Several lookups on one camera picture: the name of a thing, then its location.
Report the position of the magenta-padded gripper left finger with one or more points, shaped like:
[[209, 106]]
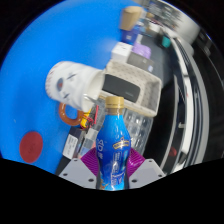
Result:
[[78, 171]]

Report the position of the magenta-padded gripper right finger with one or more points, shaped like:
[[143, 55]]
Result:
[[146, 171]]

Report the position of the blue drink bottle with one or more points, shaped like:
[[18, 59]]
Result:
[[112, 150]]

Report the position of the black flat case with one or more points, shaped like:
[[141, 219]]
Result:
[[62, 166]]

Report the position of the black box with white label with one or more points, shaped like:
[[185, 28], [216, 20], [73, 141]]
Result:
[[70, 146]]

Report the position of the clear organiser with colourful parts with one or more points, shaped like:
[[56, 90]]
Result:
[[89, 141]]

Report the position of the grey small-parts drawer cabinet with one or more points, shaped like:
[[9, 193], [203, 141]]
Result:
[[129, 121], [145, 133]]

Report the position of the flat round red coaster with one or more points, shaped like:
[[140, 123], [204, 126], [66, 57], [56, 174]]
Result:
[[31, 147]]

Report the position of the black rectangular speaker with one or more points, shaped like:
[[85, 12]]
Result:
[[120, 88]]

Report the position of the dark grey upright box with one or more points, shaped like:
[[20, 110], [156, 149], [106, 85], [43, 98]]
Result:
[[140, 62]]

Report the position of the purple plastic container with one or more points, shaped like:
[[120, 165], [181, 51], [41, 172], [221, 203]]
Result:
[[142, 50]]

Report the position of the small white box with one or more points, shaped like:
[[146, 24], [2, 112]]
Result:
[[121, 52]]

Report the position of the small blue box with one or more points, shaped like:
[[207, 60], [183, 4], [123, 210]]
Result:
[[129, 36]]

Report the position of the brown cardboard box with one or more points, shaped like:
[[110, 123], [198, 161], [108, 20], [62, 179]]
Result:
[[130, 17]]

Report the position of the dark grey wall shelf unit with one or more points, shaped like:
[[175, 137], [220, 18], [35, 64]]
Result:
[[186, 100]]

